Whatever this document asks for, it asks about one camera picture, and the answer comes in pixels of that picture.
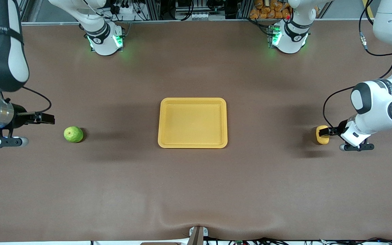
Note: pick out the green apple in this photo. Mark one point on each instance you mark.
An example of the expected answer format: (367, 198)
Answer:
(73, 134)

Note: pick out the yellow plastic tray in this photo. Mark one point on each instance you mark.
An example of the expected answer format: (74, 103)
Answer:
(192, 123)

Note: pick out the yellow potato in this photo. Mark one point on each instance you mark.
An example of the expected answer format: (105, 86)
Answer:
(322, 140)

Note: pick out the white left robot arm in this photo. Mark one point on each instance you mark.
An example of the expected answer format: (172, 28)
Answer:
(379, 102)

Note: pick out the box of orange objects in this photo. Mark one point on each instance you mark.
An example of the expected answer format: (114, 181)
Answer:
(271, 9)

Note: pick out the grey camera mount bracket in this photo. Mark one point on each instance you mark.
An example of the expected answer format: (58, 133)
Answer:
(198, 235)

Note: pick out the table cover mat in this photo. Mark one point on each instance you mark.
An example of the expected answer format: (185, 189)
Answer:
(196, 190)

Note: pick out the white power strip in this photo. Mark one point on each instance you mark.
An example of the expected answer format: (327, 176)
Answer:
(124, 6)

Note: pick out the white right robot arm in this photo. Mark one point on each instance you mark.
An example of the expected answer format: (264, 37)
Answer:
(2, 61)

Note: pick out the grey electronics box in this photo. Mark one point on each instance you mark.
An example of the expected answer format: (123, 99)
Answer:
(199, 10)

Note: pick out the aluminium frame profile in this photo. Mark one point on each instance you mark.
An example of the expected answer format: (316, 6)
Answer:
(24, 10)

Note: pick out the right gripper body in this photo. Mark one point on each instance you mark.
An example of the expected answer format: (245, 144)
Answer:
(19, 115)

